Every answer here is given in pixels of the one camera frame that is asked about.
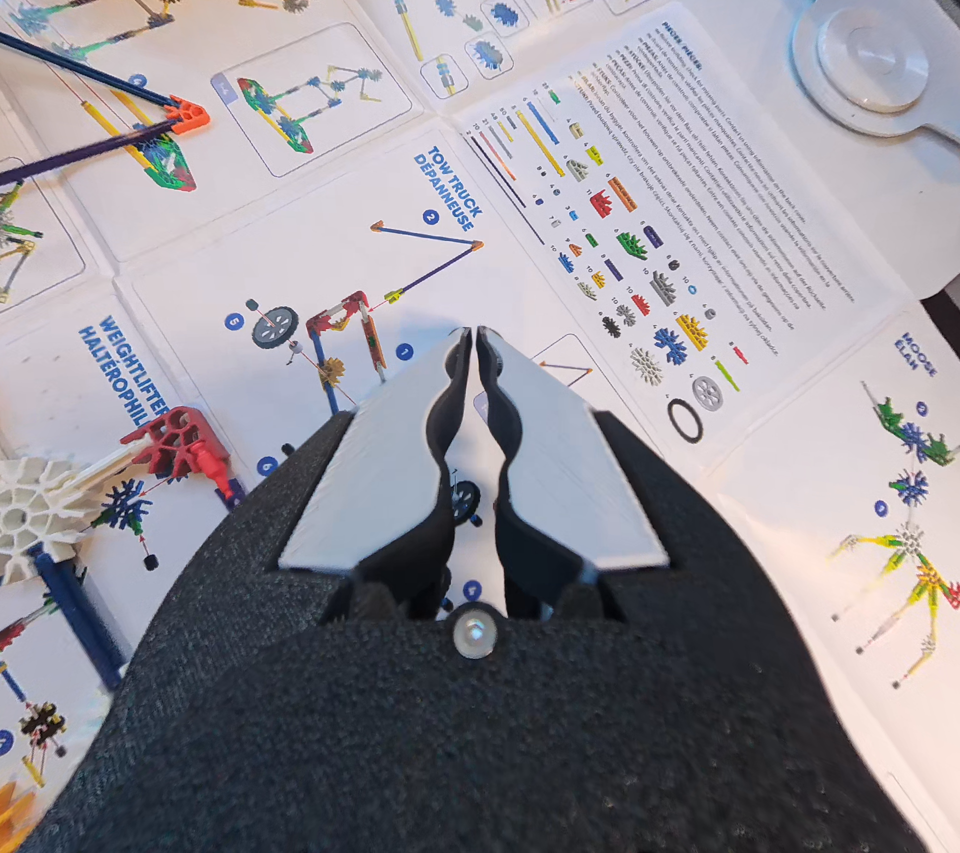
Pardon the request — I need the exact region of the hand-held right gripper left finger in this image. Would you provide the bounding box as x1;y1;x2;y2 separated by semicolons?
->
279;328;474;611

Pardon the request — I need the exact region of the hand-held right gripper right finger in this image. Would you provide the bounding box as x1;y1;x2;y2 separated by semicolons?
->
476;328;670;611

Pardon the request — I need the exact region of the small orange connector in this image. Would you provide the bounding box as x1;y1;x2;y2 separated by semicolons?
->
162;97;211;137

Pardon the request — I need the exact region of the purple plastic rod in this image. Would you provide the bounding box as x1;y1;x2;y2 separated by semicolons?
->
0;123;175;187

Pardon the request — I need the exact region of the blue plastic rod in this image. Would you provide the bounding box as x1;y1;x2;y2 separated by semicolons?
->
0;39;175;110

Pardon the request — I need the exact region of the white building instruction sheet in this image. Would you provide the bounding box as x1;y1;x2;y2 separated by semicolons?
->
0;0;960;853

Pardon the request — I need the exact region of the colourful rod connector frame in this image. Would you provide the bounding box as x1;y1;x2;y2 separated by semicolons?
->
0;403;244;824

